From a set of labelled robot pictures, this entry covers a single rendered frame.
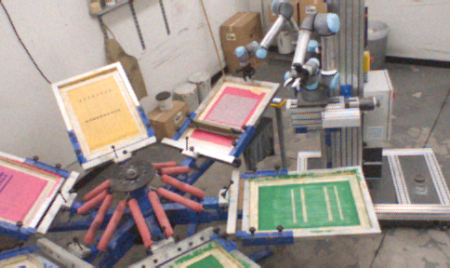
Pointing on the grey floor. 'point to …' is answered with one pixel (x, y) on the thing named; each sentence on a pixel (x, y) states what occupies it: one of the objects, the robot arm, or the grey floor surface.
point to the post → (281, 131)
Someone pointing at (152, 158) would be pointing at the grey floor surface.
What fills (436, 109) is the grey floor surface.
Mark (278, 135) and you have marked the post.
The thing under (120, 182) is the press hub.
